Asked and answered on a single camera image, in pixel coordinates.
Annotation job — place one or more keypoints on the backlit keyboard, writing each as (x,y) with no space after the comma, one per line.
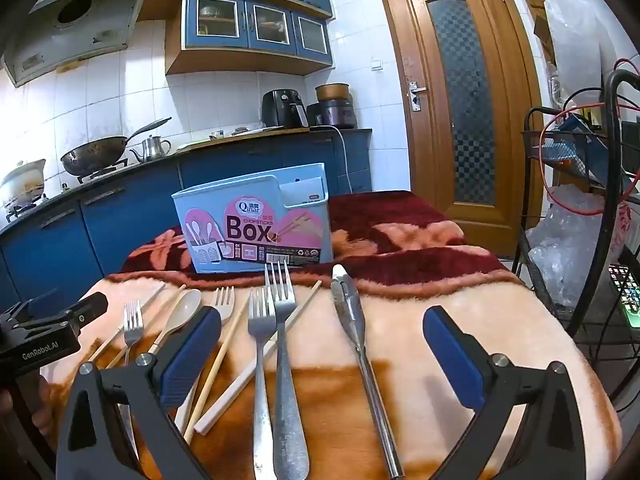
(627,295)

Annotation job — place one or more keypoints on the large metal fork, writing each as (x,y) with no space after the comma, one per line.
(287,410)
(261,325)

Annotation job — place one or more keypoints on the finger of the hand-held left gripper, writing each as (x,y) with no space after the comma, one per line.
(87,310)
(35,307)

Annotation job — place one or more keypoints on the metal kettle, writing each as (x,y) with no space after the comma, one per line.
(152,149)

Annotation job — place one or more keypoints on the person's left hand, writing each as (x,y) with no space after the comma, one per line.
(44,410)

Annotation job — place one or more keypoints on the gas stove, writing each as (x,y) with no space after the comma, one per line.
(100,176)

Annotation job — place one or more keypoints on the pink and red blanket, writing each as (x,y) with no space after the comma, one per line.
(450,285)

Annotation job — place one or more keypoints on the hanging white plastic bag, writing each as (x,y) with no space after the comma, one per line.
(575,50)

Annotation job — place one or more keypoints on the blue lower cabinets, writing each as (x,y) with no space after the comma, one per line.
(125,220)

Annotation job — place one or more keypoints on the small metal fork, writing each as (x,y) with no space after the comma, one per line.
(133,322)

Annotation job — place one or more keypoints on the wooden cutting board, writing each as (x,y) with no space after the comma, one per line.
(210,144)

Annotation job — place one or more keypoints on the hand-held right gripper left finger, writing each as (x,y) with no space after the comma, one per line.
(192,360)

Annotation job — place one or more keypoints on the brown pot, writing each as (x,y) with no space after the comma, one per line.
(332,92)

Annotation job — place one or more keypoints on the beige spoon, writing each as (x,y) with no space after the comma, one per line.
(185,305)

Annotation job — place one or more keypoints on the dark wok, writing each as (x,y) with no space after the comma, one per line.
(95,152)

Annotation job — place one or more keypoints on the wooden door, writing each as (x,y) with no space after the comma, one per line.
(425,135)

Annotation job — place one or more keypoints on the grey range hood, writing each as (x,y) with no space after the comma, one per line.
(75,40)

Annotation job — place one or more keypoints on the light blue chopstick box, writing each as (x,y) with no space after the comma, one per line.
(250,230)

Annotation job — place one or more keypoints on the dark rice cooker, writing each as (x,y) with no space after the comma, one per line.
(332,112)

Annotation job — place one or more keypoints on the clear plastic bag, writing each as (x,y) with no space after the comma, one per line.
(565,240)

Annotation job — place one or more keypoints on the blue glass door cabinet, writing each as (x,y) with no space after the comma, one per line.
(240,40)

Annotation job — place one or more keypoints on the black air fryer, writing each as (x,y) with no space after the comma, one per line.
(280,107)

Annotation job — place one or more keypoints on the wooden shelf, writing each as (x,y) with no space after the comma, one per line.
(540,25)

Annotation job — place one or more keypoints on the thick white chopstick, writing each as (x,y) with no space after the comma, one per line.
(225,400)

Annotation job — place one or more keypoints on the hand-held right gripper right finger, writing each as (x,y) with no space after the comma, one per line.
(455,360)

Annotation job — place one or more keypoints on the white clay pot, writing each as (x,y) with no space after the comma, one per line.
(22,182)

